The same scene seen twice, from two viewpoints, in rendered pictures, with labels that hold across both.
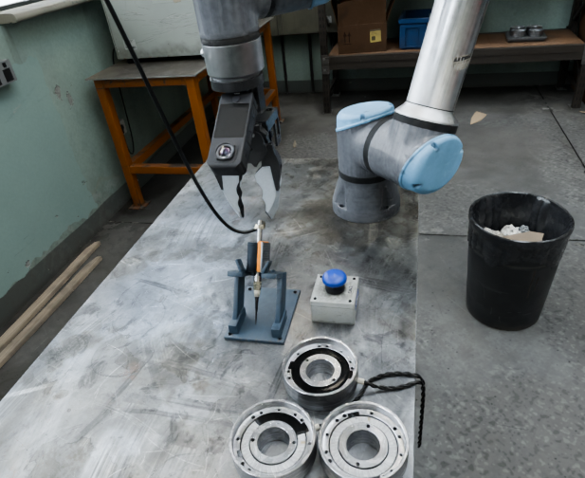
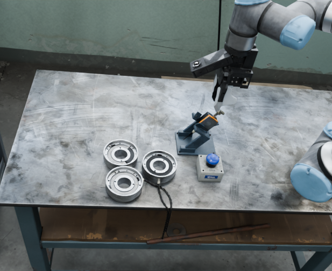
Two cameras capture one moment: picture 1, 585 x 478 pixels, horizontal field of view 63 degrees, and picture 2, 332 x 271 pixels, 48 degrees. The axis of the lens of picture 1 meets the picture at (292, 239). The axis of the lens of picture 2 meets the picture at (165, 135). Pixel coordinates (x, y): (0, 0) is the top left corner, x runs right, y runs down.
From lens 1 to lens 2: 75 cm
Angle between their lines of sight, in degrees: 49
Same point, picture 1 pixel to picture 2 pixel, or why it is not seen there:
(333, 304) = (199, 164)
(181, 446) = (119, 131)
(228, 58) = (228, 35)
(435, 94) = not seen: outside the picture
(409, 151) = (303, 161)
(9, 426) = (118, 83)
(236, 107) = (220, 55)
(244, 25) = (238, 27)
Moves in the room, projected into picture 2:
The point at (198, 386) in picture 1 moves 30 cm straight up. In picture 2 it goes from (147, 129) to (157, 55)
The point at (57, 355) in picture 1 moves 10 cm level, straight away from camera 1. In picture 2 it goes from (152, 82) to (167, 71)
